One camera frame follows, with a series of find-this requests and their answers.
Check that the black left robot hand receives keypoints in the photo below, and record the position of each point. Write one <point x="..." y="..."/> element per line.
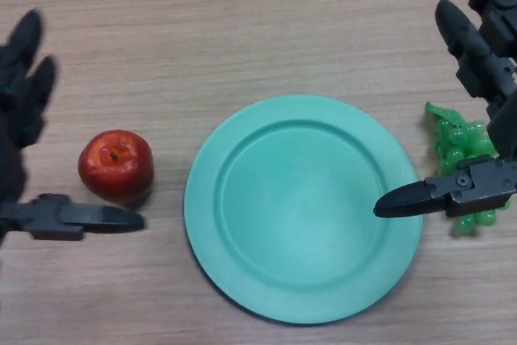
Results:
<point x="12" y="119"/>

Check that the red apple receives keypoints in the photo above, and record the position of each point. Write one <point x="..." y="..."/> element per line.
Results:
<point x="115" y="165"/>

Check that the green round plate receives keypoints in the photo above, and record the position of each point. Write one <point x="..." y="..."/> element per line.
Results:
<point x="301" y="220"/>

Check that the green grape bunch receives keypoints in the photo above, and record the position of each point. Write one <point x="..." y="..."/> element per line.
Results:
<point x="456" y="137"/>

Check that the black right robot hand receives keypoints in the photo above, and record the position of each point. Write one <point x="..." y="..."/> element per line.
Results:
<point x="484" y="181"/>

